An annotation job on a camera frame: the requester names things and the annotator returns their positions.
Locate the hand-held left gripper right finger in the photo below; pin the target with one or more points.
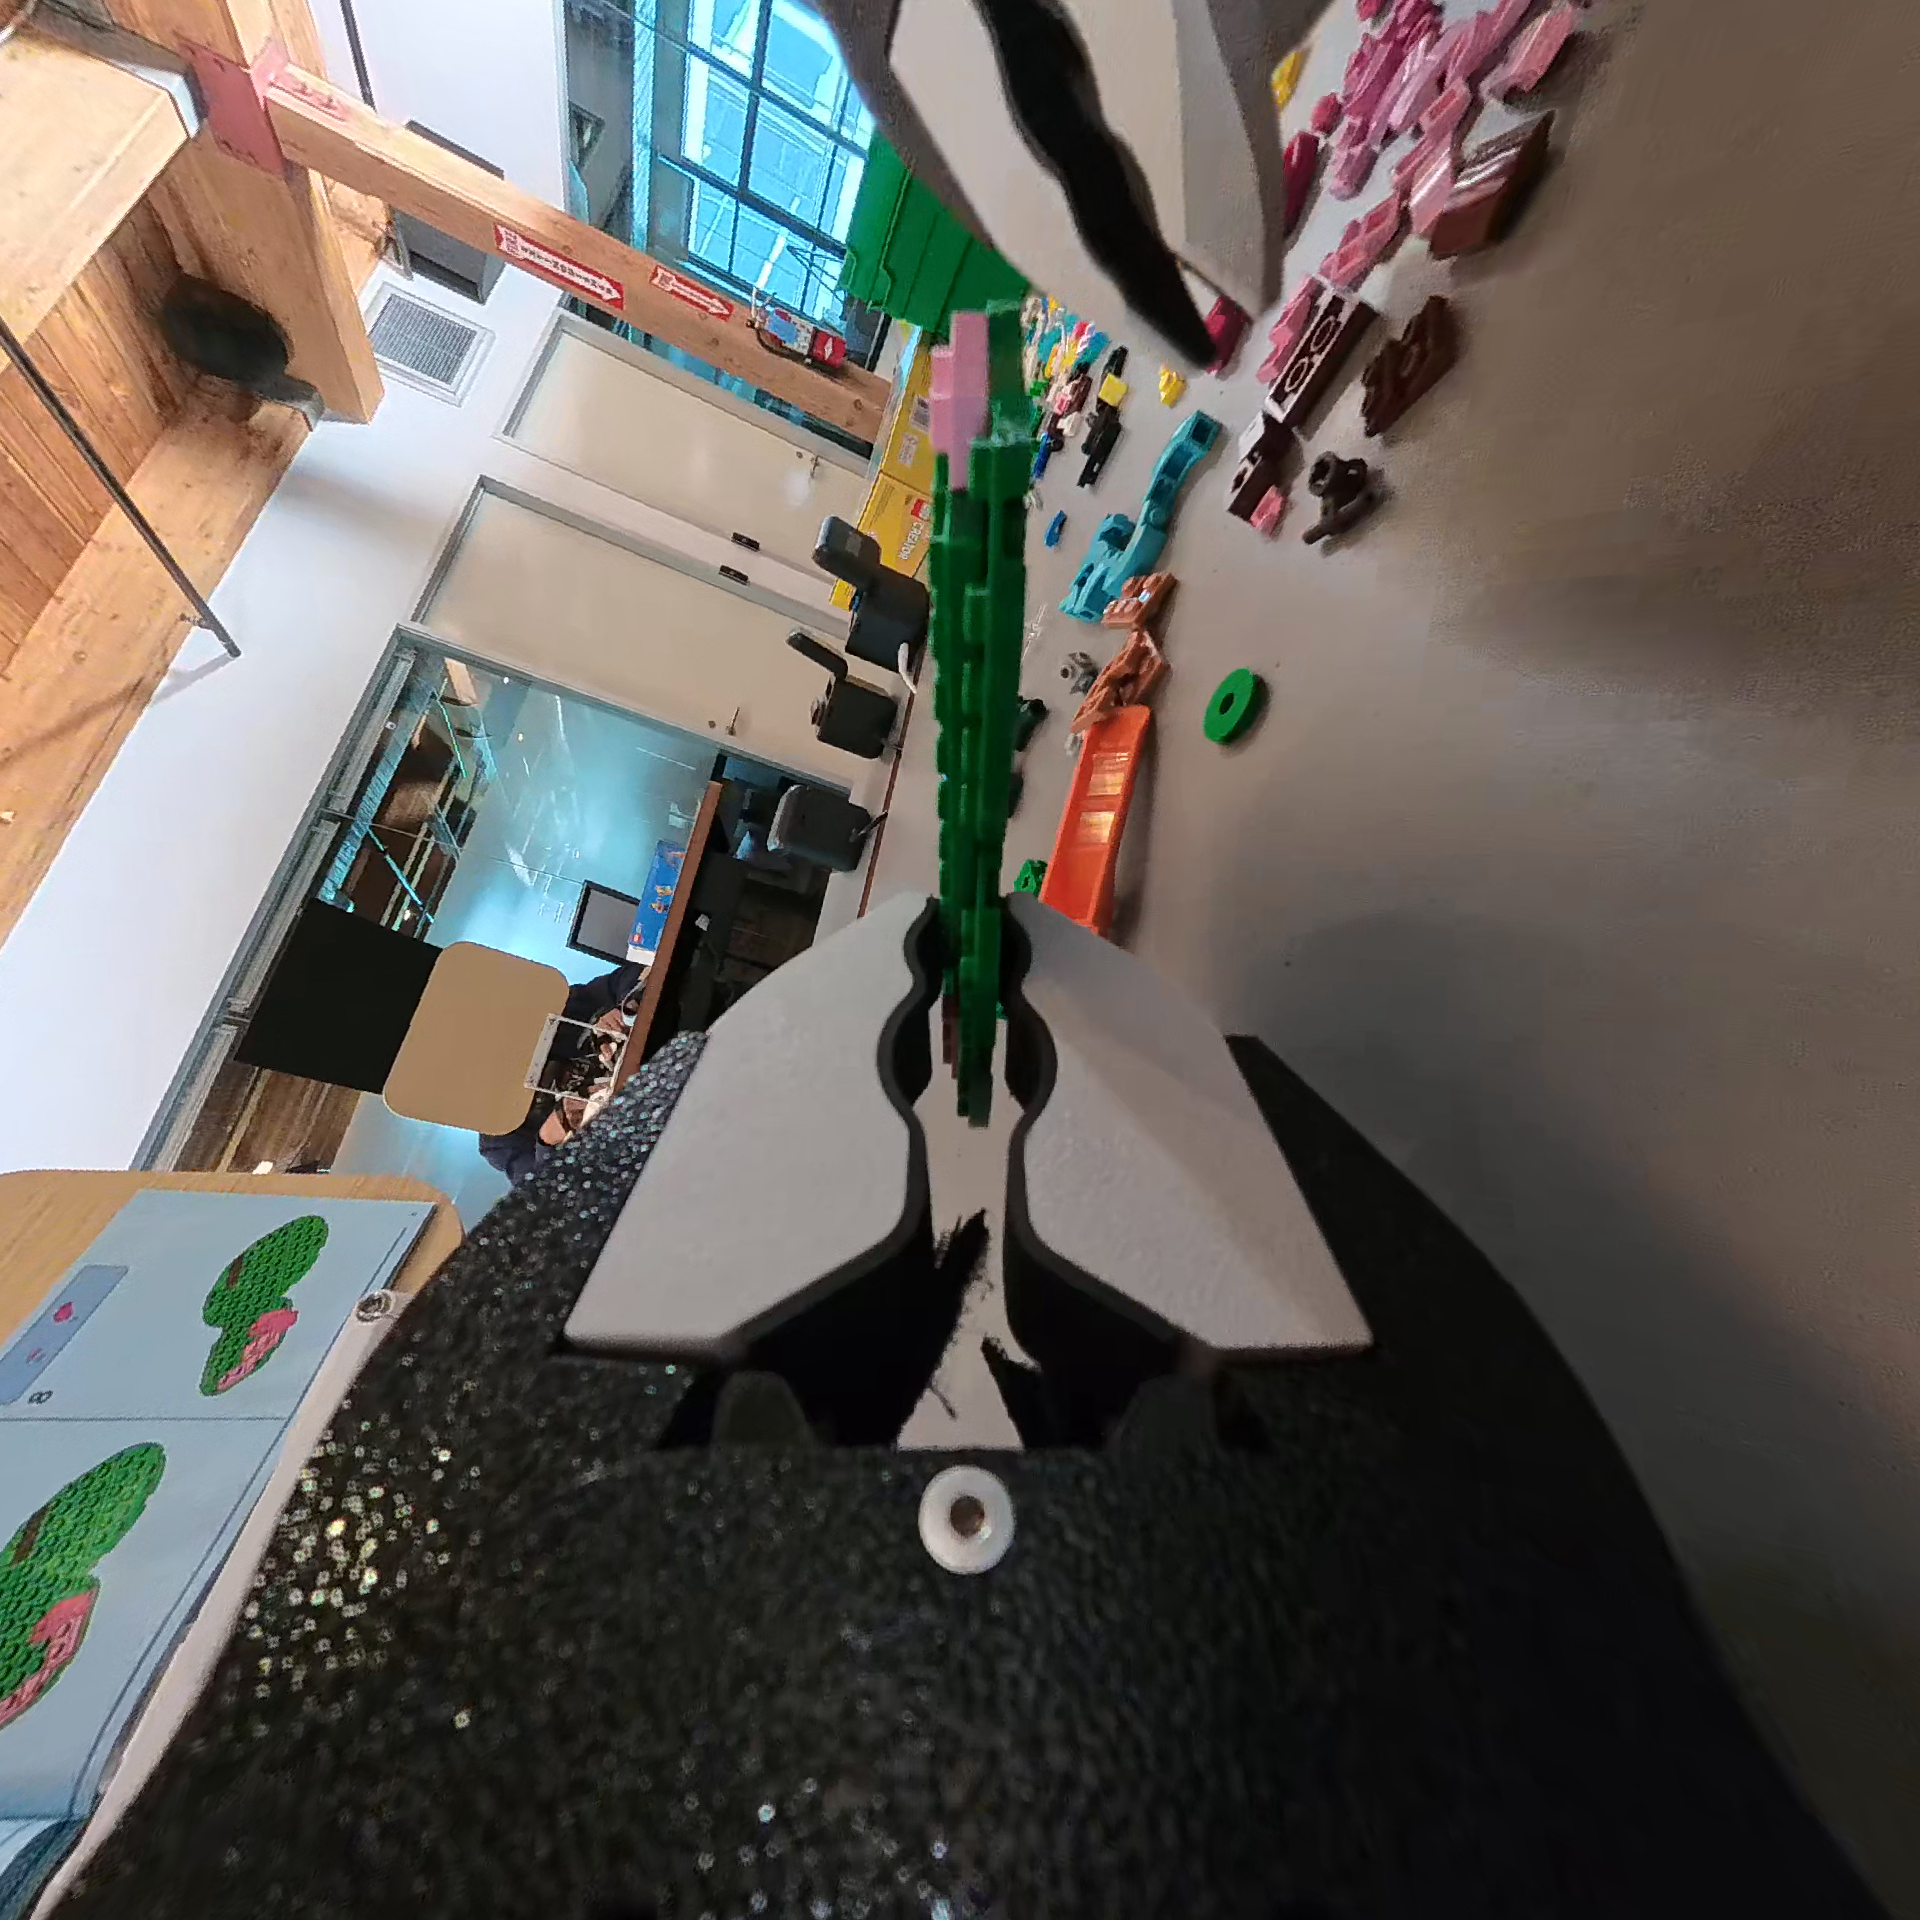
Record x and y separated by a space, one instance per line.
1170 1185

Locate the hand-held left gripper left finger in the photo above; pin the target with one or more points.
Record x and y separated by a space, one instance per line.
779 1171

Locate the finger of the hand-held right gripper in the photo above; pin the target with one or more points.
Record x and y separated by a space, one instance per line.
960 137
1222 137

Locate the green lego baseplate assembly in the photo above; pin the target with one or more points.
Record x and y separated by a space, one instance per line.
973 676

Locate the magenta lego brick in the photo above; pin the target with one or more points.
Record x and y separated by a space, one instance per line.
1227 324
1301 159

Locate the pile of pink lego pieces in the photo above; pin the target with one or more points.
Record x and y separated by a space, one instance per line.
1418 114

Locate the reddish brown lego plate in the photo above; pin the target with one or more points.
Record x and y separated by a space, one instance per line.
1318 359

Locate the mixed colour lego pile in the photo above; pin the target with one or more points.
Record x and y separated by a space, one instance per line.
1068 394

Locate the wood grain lego tile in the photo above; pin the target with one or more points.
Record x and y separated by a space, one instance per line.
1500 202

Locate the dark brown lego plate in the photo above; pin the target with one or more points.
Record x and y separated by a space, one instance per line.
1410 369

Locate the small brown lego brick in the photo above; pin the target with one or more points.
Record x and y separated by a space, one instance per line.
1278 437
1257 489

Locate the black lego piece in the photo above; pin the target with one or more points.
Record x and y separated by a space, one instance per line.
1102 452

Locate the dark brown lego clip piece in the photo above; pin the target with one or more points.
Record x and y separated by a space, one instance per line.
1334 489

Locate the orange lego brick separator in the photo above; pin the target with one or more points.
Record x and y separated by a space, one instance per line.
1102 811

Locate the pile of light blue lego pieces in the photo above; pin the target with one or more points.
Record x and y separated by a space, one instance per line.
1140 533

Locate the green round lego piece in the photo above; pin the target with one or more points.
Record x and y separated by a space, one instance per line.
1218 722

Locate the lego instruction booklet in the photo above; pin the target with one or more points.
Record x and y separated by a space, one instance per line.
149 1349

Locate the green plastic crate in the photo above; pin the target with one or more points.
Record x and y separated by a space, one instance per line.
900 241

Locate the large grid window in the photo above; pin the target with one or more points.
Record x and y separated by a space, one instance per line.
720 149

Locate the small black monitor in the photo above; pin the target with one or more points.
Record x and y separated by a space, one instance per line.
609 917

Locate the black device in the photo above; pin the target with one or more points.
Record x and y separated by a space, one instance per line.
810 826
854 715
884 617

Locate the yellow cardboard box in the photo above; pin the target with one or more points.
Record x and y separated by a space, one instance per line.
900 481

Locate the frosted glass panel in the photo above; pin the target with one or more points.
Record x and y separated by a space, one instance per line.
674 435
600 587

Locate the black panel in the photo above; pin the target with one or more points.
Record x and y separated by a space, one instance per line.
338 998

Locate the wooden ceiling beam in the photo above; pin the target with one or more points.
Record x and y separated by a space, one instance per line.
450 181

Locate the wooden board stand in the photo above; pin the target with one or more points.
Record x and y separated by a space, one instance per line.
43 1185

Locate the black round speaker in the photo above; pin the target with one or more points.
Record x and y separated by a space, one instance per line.
224 330

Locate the black metal rod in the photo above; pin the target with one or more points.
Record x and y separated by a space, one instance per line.
120 493

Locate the red wall device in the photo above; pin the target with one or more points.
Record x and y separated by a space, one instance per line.
820 349

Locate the wall air vent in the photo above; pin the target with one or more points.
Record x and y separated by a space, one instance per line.
426 340

